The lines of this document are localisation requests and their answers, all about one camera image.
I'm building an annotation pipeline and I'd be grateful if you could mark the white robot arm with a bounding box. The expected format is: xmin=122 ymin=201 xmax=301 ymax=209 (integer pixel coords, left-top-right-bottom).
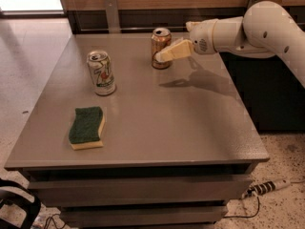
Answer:
xmin=153 ymin=1 xmax=305 ymax=87

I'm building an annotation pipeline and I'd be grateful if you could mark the orange LaCroix can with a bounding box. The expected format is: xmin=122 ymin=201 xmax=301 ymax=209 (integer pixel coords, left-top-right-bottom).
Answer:
xmin=151 ymin=28 xmax=172 ymax=70

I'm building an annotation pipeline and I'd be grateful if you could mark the black cable on floor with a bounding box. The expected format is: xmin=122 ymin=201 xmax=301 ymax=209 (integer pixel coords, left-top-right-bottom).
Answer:
xmin=223 ymin=196 xmax=261 ymax=219

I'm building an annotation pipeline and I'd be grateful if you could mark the white power strip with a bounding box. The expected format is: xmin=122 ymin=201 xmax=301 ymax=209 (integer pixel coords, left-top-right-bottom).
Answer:
xmin=242 ymin=179 xmax=291 ymax=198

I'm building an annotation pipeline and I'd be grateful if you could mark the left metal bracket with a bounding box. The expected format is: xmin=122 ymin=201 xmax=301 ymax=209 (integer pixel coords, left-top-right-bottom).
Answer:
xmin=104 ymin=0 xmax=121 ymax=33

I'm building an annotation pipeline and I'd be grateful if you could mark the green yellow sponge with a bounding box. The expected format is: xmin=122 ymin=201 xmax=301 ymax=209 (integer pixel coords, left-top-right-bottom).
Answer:
xmin=69 ymin=107 xmax=105 ymax=150

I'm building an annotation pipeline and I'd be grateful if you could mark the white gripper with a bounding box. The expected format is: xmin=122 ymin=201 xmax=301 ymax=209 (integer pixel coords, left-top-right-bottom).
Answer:
xmin=154 ymin=19 xmax=217 ymax=63

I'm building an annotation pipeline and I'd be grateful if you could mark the white green 7up can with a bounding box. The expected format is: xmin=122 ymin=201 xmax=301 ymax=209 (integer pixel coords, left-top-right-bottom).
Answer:
xmin=87 ymin=50 xmax=115 ymax=96

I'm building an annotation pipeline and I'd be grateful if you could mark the black chair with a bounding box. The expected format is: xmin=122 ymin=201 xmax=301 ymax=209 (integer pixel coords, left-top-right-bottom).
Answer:
xmin=0 ymin=178 xmax=41 ymax=229

